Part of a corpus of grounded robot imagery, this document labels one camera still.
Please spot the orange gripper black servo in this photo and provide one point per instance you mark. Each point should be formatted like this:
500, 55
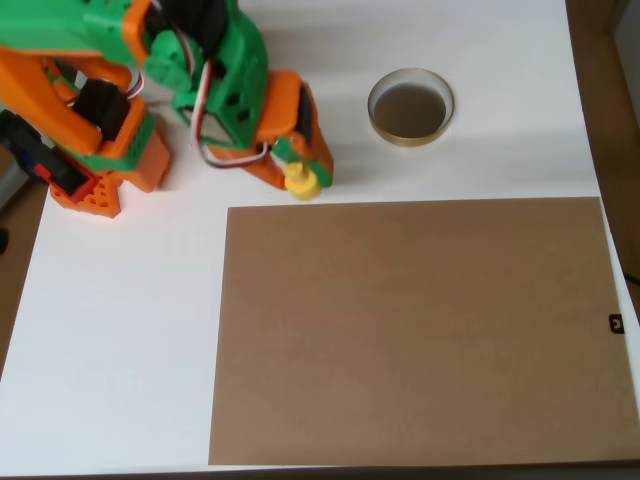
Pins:
306, 116

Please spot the yellow plastic stepped piece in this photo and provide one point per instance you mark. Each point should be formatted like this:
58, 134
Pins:
302, 187

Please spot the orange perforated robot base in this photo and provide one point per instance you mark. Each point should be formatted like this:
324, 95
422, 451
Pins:
150, 160

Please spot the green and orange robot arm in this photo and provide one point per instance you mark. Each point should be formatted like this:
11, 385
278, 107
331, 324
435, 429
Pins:
240, 70

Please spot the shallow round gold-rimmed dish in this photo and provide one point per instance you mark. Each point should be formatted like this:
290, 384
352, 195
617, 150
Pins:
411, 112

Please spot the brown rectangular board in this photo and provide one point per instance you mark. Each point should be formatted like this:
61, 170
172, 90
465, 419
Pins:
415, 330

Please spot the small black tag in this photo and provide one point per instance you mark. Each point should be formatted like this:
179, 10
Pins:
616, 324

